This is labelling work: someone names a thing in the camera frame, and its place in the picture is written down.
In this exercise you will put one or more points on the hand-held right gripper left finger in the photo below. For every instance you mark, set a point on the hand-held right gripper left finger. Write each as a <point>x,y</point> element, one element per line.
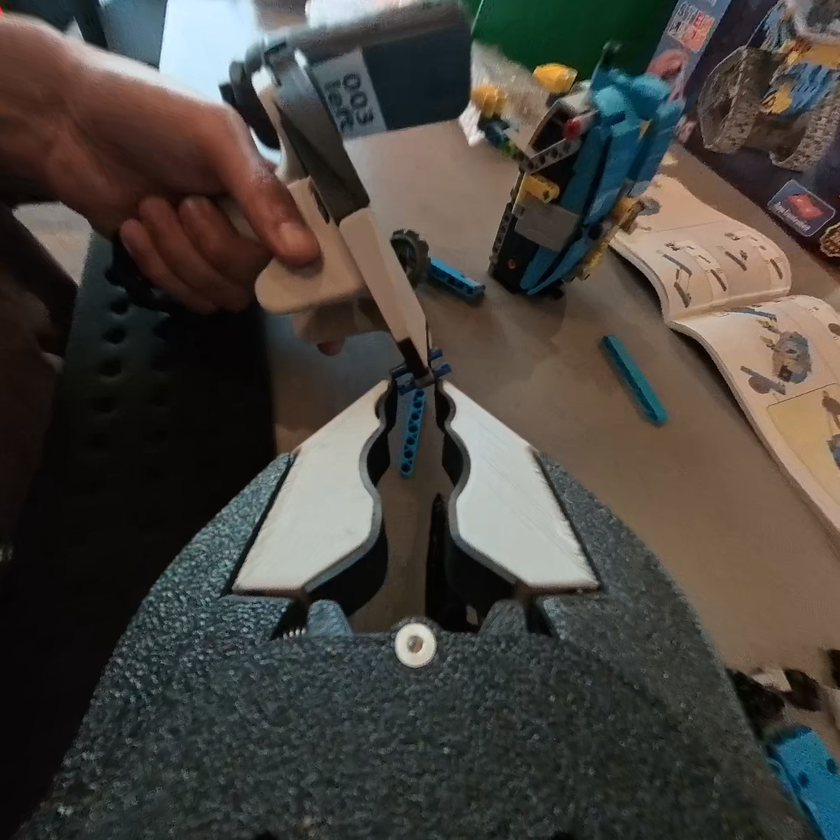
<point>308,525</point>

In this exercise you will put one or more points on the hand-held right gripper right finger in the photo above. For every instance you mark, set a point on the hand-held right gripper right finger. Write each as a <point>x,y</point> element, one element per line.
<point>525,525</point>

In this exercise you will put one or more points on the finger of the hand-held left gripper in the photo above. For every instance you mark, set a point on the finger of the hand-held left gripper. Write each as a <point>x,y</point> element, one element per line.
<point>387,282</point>

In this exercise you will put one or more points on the small blue perforated beam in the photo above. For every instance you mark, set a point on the small blue perforated beam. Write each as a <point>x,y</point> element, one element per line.
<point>413,433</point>

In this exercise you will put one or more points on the thick teal perforated beam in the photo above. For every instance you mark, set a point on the thick teal perforated beam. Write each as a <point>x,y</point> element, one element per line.
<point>635,379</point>

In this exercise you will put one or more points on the blue toy robot model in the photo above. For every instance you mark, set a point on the blue toy robot model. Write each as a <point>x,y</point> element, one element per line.
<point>590,164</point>

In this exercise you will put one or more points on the pile of building pieces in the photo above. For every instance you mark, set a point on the pile of building pieces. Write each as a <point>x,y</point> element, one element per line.
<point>794,754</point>

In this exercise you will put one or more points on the person's left forearm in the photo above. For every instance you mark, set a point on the person's left forearm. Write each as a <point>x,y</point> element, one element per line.
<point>33,98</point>

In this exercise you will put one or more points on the person's left hand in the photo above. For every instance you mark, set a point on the person's left hand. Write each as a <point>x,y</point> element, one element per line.
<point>164,151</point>

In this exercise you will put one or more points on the bubble wrap bag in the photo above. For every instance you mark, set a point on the bubble wrap bag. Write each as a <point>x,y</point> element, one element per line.
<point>505,72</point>

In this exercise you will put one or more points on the green storage bin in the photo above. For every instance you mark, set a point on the green storage bin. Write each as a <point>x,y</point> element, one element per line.
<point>558,26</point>

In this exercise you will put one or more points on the black perforated office chair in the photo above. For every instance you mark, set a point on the black perforated office chair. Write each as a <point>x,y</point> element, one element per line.
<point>164,426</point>

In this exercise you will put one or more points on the instruction booklet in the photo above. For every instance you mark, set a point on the instruction booklet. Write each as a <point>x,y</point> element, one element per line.
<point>741,315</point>

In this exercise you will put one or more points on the robot kit box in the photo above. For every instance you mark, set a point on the robot kit box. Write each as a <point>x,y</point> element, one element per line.
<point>754,98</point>

